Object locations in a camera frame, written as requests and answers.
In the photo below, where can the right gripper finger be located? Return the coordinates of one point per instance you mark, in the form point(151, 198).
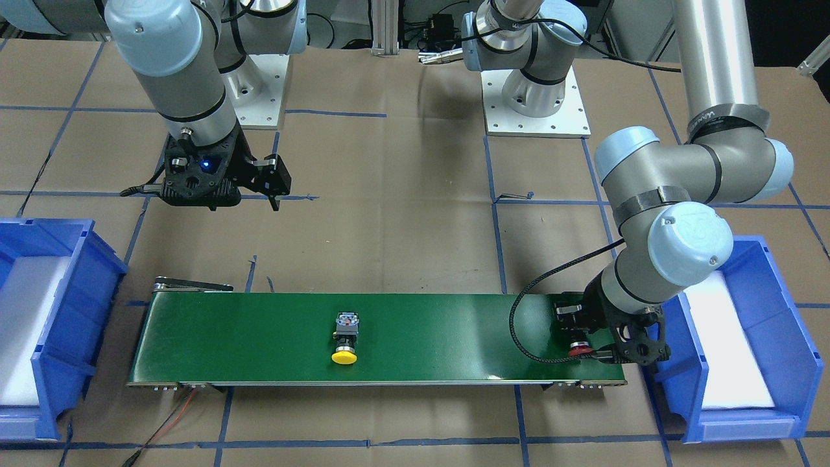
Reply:
point(274, 201)

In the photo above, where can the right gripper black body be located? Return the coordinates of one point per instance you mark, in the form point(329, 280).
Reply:
point(247, 167)

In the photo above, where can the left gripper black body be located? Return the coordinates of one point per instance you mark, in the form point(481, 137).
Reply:
point(594, 309)

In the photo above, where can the red mushroom push button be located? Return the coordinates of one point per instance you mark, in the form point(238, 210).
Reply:
point(580, 347)

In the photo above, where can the yellow mushroom push button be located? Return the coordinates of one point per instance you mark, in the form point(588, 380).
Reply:
point(345, 337)

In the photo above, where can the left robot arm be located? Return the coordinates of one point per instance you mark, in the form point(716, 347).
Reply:
point(671, 238)

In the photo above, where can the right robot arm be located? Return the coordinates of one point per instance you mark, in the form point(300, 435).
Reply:
point(194, 60)

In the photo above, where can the white foam pad bin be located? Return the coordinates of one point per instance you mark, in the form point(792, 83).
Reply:
point(734, 379)
point(26, 299)

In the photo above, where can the blue plastic bin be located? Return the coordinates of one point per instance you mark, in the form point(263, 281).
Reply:
point(70, 342)
point(787, 356)

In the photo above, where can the green conveyor belt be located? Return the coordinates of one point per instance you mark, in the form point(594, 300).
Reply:
point(231, 339)

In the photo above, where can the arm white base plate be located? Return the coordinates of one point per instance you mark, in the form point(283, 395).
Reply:
point(515, 106)
point(257, 90)

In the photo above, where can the aluminium frame post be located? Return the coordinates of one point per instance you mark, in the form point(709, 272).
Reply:
point(385, 26)

